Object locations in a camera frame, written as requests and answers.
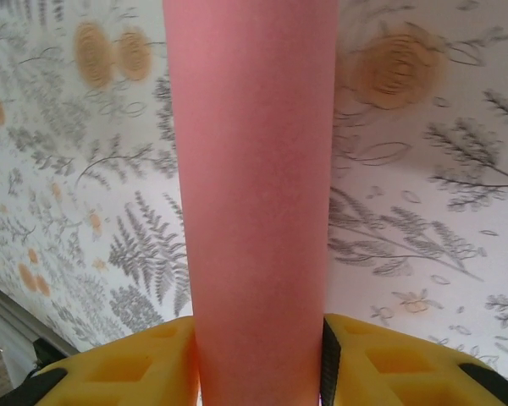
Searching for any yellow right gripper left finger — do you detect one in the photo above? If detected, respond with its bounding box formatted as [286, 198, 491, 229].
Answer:
[0, 316, 201, 406]

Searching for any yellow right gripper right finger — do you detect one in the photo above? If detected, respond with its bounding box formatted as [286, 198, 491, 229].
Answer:
[320, 312, 508, 406]

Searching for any pink cloth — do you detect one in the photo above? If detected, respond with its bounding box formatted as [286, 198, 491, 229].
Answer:
[163, 0, 340, 406]

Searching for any floral printed table cover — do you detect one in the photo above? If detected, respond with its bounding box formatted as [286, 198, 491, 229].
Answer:
[0, 0, 508, 381]

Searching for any long aluminium frame rail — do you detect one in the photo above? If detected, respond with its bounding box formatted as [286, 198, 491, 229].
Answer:
[0, 277, 80, 359]

